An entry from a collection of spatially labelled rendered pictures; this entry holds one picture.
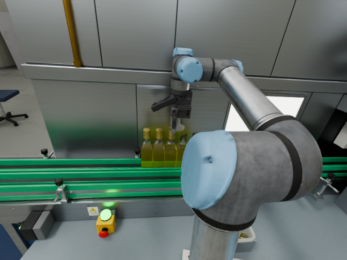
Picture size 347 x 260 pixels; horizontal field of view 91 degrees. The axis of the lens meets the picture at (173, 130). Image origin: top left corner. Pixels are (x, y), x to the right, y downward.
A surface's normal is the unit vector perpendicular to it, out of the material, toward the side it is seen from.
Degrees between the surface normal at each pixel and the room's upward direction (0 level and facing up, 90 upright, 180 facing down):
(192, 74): 90
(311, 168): 55
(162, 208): 90
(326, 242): 0
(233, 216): 83
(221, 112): 90
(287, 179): 68
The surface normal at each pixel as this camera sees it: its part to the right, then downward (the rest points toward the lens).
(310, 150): 0.30, -0.51
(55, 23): 0.10, 0.48
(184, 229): 0.07, -0.87
